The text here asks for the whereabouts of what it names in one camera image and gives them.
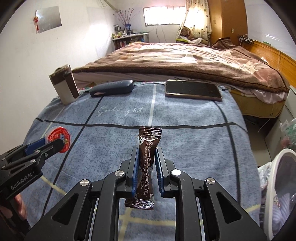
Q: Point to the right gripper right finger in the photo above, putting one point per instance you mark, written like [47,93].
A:
[204,209]

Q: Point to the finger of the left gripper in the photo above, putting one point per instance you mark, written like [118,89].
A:
[32,147]
[16,157]

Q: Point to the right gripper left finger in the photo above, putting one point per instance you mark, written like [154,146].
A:
[90,210]

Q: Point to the red foil lid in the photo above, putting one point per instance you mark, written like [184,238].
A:
[58,132]

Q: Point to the brown coffee sachet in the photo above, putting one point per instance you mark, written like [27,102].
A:
[148,138]

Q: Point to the white foam fruit net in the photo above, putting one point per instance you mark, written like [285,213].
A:
[282,207]

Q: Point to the white round trash bin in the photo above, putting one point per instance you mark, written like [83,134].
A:
[281,181]

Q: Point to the left hand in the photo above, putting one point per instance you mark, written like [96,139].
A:
[20,208]

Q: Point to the blue checked table cloth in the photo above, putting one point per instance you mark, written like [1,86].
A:
[203,138]

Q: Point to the white brown travel mug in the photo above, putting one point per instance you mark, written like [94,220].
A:
[63,81]

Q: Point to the white nightstand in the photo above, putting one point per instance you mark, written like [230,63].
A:
[275,135]

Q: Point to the green patterned plastic bag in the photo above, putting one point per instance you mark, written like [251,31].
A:
[288,139]

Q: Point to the black smartphone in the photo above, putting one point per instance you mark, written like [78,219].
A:
[192,89]

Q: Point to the brown blanket bed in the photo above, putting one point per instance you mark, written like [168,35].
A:
[259,89]

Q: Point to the wooden headboard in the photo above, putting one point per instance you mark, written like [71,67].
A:
[275,58]

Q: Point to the teddy bear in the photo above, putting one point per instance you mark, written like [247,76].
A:
[186,33]

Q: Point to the floral curtain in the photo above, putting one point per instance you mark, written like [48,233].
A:
[197,19]

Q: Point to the wooden wardrobe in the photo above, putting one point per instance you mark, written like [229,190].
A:
[228,19]

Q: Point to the silver wall poster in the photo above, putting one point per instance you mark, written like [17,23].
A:
[47,19]

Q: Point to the cluttered wall shelf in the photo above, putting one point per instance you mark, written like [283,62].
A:
[125,36]

